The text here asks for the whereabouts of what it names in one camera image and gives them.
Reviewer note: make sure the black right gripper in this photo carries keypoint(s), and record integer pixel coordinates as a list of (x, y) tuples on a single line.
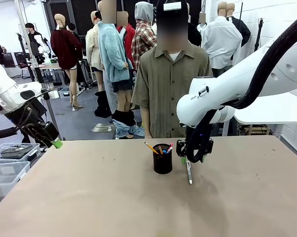
[(209, 146)]

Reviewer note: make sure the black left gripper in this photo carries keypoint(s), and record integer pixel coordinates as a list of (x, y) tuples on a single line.
[(41, 132)]

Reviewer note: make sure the silver pen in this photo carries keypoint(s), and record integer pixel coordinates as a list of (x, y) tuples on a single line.
[(189, 172)]

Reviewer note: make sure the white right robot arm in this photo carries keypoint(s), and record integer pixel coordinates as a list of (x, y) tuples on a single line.
[(237, 84)]

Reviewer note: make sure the person's right forearm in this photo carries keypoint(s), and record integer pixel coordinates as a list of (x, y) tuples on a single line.
[(145, 123)]

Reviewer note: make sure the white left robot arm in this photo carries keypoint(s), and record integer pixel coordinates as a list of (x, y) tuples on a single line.
[(8, 86)]

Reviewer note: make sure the black mesh pen holder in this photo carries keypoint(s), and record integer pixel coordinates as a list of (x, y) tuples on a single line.
[(162, 163)]

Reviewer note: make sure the orange pencil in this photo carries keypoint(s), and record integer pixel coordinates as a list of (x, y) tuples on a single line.
[(160, 150)]

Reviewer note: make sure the clear bin with dark contents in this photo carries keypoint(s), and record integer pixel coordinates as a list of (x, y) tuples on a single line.
[(15, 151)]

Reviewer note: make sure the yellow pencil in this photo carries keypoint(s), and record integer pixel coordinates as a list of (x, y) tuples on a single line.
[(151, 147)]

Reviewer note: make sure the black boots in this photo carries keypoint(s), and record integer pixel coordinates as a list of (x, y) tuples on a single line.
[(102, 105)]

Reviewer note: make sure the clear plastic storage bin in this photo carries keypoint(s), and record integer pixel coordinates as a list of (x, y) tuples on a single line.
[(5, 177)]

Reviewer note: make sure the blue jeans on floor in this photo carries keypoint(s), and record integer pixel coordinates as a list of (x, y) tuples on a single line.
[(125, 127)]

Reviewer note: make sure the person in olive shirt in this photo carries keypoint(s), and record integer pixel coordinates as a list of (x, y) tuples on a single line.
[(168, 86)]

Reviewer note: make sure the black office chair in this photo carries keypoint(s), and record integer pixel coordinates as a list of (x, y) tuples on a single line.
[(21, 63)]

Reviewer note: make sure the white side table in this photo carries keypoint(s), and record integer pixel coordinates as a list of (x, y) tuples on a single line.
[(269, 111)]

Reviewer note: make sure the mannequin in red sweater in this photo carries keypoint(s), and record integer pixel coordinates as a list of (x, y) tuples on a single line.
[(65, 51)]

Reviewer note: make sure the mannequin in cream jacket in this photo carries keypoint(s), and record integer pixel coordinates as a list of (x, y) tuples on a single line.
[(93, 47)]

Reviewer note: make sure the mannequin in blue fleece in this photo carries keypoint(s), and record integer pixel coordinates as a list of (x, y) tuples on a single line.
[(112, 54)]

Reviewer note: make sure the mannequin in white shirt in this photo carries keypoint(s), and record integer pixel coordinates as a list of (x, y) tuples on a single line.
[(221, 39)]

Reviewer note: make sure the mannequin in red hoodie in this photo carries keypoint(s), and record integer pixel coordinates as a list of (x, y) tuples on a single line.
[(129, 37)]

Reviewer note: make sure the mannequin in plaid shirt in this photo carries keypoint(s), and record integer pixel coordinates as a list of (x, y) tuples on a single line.
[(143, 37)]

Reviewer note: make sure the mannequin in black white jacket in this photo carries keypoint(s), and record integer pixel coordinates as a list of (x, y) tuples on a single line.
[(242, 29)]

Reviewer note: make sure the black light stand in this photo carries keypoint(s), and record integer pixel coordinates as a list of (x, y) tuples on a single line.
[(260, 34)]

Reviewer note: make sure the metal mannequin base plate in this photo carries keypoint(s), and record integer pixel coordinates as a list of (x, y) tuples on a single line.
[(102, 128)]

